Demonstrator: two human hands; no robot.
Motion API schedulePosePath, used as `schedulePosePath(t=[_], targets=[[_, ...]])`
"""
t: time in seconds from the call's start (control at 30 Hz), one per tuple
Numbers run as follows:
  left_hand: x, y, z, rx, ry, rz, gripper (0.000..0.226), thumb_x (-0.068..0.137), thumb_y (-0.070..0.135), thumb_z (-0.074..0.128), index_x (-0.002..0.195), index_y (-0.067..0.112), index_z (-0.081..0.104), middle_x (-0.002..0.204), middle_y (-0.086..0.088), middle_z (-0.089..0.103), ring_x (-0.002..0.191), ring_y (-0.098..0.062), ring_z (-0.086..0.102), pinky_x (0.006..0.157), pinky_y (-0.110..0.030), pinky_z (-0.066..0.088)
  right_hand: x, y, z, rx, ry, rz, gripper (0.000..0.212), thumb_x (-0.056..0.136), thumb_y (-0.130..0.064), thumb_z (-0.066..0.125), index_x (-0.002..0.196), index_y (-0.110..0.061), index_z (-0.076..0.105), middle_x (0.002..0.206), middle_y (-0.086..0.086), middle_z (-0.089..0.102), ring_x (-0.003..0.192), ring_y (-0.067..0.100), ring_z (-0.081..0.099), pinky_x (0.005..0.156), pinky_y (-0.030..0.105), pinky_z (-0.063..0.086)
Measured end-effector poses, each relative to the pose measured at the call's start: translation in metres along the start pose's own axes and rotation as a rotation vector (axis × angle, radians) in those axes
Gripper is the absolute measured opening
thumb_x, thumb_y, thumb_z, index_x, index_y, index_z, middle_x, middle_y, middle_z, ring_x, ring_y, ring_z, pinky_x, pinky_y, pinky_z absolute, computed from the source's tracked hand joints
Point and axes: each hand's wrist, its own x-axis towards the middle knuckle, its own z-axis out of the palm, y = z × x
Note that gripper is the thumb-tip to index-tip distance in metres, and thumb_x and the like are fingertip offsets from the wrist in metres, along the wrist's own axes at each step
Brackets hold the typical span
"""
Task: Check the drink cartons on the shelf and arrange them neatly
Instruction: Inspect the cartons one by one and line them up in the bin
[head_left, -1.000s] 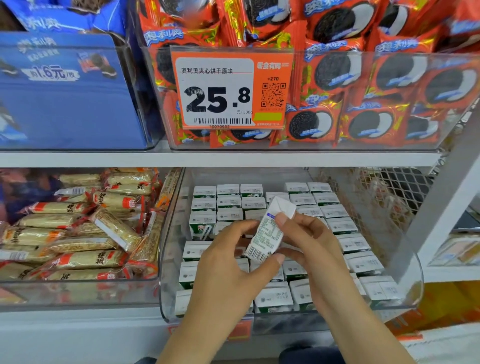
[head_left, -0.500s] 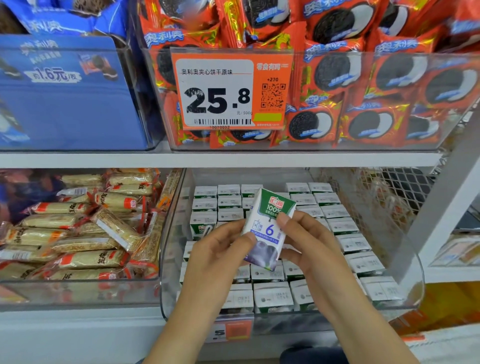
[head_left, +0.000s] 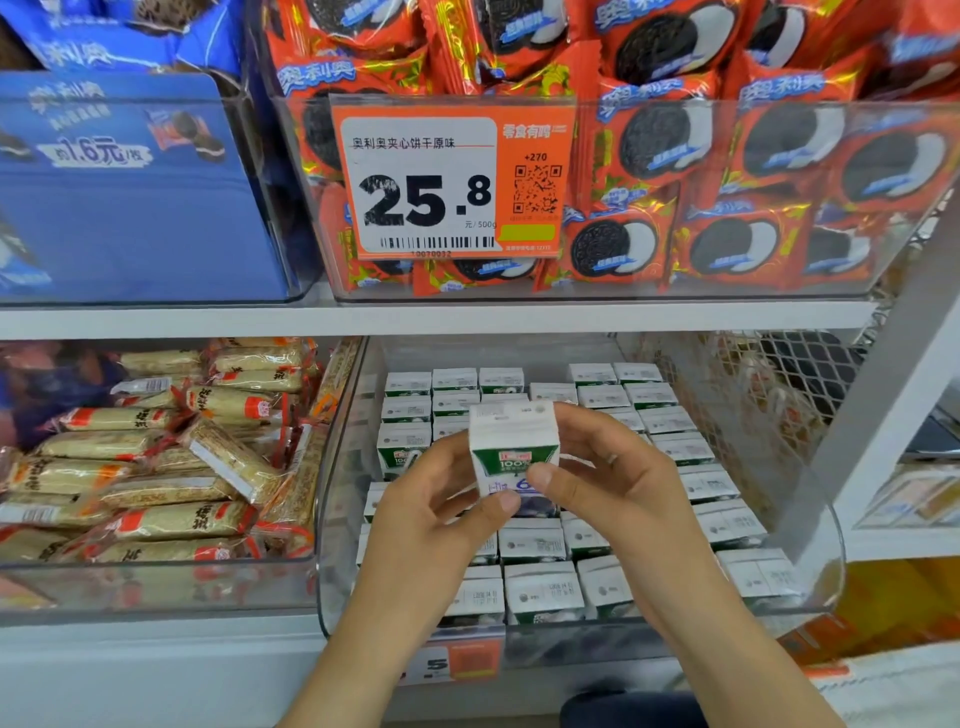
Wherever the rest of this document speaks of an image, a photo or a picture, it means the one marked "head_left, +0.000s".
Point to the person's right hand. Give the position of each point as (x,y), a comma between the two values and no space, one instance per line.
(630,503)

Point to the person's left hand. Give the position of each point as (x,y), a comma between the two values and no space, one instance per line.
(428,548)

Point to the rows of white juice cartons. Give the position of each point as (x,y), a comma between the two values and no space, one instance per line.
(735,510)

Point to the blueberry juice carton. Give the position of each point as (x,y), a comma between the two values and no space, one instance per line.
(513,443)

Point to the person's left forearm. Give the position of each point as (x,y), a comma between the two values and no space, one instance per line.
(360,690)

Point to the person's blue jeans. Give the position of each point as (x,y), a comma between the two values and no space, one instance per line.
(630,711)

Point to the small orange price tag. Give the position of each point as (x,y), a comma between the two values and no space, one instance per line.
(450,660)

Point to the clear plastic display bin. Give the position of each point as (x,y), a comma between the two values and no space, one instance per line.
(150,585)
(810,578)

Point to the pile of yellow wafer bars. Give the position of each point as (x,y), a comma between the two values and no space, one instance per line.
(165,480)

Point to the yellow orange snack packet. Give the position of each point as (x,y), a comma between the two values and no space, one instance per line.
(885,608)

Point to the large white orange price tag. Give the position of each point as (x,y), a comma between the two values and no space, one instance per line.
(420,188)

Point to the stack of red cookie packets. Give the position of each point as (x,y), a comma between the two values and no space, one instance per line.
(765,165)

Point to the faded orange price tag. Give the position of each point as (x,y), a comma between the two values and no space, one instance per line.
(23,594)

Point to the pile of blue snack packets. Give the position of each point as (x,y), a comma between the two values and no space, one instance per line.
(45,390)

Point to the blue cardboard display box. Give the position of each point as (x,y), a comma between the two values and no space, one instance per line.
(143,210)

